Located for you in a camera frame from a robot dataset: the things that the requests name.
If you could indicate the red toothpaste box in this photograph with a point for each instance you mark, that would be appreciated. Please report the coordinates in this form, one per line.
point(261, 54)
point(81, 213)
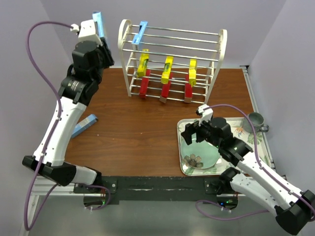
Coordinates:
point(188, 90)
point(165, 90)
point(144, 84)

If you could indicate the cream metal-rod shelf rack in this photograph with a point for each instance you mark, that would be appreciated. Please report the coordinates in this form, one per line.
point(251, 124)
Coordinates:
point(183, 45)

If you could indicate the light blue toothpaste box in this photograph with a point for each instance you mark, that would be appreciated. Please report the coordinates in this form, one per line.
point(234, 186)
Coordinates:
point(98, 19)

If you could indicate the green ceramic plate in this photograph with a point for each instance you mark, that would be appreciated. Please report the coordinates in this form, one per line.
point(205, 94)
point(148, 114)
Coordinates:
point(199, 156)

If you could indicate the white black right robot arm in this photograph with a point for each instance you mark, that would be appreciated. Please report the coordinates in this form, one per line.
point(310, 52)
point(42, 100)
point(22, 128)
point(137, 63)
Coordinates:
point(249, 175)

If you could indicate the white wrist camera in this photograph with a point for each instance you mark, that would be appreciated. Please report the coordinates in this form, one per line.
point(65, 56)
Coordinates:
point(205, 112)
point(86, 32)

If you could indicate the yellow toothpaste box edge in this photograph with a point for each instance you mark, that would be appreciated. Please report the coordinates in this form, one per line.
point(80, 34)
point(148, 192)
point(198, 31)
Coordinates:
point(144, 58)

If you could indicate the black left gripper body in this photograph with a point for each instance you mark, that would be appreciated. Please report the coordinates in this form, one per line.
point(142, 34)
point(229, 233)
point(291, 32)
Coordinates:
point(106, 57)

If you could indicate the grey ceramic mug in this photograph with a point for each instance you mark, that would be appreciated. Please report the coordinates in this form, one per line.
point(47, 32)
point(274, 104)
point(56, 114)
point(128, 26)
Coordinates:
point(257, 121)

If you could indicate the yellow toothpaste box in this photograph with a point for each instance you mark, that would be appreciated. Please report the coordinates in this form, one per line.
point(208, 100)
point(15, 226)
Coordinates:
point(167, 69)
point(192, 72)

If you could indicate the aluminium frame rail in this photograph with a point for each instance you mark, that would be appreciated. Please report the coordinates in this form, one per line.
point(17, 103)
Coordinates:
point(46, 188)

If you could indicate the blue silver toothpaste box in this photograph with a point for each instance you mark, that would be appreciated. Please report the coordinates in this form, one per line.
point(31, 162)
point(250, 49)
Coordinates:
point(84, 124)

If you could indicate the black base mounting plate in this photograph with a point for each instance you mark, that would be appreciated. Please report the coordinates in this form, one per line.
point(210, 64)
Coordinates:
point(189, 189)

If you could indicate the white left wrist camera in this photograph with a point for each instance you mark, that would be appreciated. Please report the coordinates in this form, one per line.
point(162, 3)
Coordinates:
point(86, 32)

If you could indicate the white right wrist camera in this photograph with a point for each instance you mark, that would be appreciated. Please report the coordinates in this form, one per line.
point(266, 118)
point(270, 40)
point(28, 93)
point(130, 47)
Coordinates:
point(205, 112)

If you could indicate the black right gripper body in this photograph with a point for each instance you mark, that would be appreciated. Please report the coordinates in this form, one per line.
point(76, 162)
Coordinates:
point(203, 132)

